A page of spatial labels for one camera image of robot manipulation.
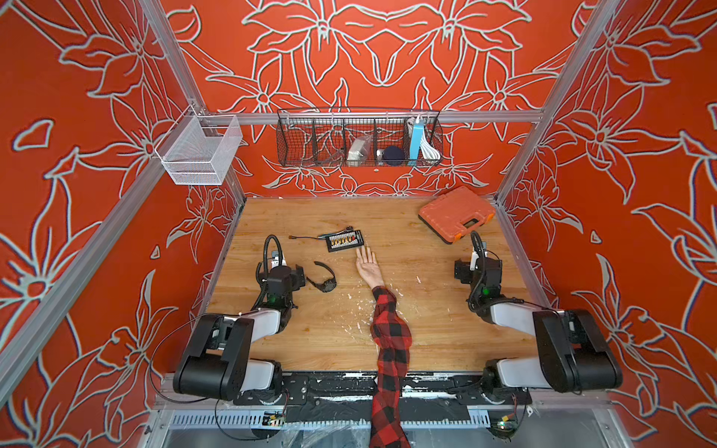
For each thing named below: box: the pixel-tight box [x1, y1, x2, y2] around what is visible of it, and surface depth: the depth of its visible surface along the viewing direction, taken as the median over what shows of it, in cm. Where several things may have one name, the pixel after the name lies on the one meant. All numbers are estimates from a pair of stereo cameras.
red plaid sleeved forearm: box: [369, 285, 413, 448], surface depth 76 cm
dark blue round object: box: [382, 145, 406, 168], surface depth 97 cm
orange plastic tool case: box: [418, 185, 496, 245], surface depth 109 cm
